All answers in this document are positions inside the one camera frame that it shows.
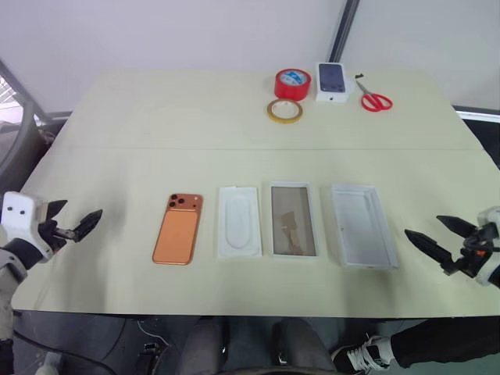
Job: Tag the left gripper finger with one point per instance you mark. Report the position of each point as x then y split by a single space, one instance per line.
88 226
54 211

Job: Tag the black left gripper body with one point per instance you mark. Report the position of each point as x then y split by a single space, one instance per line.
51 233

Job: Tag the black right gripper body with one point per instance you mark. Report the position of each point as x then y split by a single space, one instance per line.
470 250

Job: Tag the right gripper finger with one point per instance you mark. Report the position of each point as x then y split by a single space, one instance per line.
429 246
459 226

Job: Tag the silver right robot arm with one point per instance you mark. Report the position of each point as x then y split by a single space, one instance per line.
497 275

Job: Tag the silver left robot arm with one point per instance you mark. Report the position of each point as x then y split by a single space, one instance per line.
8 281

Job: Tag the white plastic tray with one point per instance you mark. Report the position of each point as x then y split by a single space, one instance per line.
362 226

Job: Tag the white box with brown inside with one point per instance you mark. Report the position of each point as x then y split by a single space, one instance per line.
293 218

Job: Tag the white box with phone print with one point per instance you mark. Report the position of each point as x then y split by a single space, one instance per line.
332 78

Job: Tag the orange smartphone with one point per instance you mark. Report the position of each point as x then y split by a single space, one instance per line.
176 234

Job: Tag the dark cabinet with white edge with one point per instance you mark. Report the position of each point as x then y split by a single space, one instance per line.
482 133

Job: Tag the black trouser leg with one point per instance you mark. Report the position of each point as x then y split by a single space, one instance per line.
441 343

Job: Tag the black and white sneaker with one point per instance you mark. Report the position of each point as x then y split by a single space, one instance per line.
359 353

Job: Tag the white moulded insert tray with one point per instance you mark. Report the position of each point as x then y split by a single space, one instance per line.
239 222

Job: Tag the dark grey rounded shape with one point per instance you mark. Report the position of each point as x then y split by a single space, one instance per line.
201 347
301 347

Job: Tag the yellow tape roll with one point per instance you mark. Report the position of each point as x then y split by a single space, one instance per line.
273 117

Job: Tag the red tape roll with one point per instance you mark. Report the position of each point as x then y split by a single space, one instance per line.
281 90

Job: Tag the grey curved metal frame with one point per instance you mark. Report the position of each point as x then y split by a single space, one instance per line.
15 97

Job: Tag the black bracket under table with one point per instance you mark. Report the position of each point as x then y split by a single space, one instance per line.
150 353

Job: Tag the grey aluminium post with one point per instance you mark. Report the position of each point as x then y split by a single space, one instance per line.
343 23

